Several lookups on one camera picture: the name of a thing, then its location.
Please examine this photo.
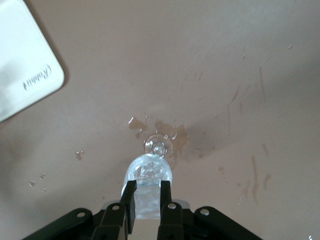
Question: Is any cream rabbit print tray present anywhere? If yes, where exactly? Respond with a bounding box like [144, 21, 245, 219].
[0, 0, 66, 124]

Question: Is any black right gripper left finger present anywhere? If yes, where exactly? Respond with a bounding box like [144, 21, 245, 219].
[23, 180, 138, 240]

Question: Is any clear wine glass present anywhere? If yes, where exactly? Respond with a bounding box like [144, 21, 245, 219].
[120, 133, 176, 199]

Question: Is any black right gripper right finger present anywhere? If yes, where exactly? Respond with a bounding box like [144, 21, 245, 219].
[155, 180, 266, 240]

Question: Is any brown table cover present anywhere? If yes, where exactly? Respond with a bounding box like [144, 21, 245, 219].
[0, 0, 320, 240]

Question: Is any clear ice cube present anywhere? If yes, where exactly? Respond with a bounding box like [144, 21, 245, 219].
[133, 178, 162, 221]

